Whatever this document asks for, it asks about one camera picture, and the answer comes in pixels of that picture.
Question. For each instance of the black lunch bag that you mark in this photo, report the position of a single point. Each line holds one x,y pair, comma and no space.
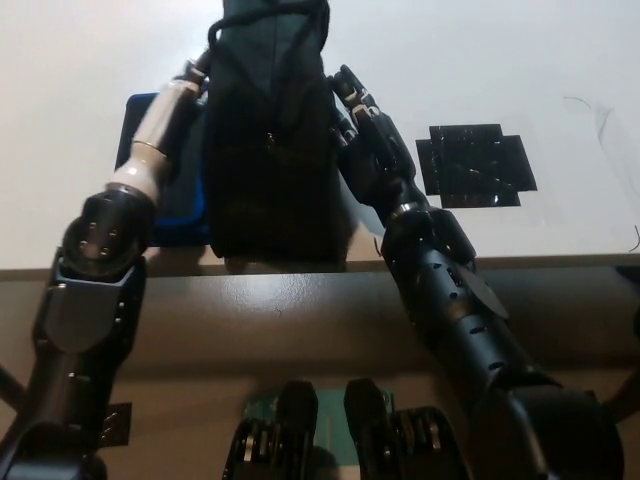
270,190

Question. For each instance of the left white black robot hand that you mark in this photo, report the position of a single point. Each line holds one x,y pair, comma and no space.
165,115

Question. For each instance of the black table leg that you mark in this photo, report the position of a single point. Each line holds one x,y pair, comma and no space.
11,390

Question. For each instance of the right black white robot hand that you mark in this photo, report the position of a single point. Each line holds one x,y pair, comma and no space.
380,150

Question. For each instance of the black blue-trimmed notebook pouch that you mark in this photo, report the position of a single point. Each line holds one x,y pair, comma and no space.
182,220

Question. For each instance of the black tape cross marker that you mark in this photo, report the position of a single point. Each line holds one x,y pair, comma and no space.
475,165

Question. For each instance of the robot legs and feet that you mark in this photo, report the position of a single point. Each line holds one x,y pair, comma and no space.
360,440

